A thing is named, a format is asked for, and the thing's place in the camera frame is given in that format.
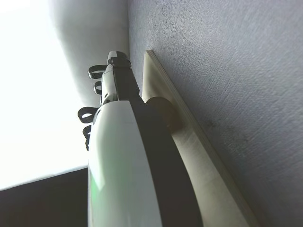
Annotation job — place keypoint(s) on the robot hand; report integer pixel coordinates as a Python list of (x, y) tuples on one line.
[(113, 165)]

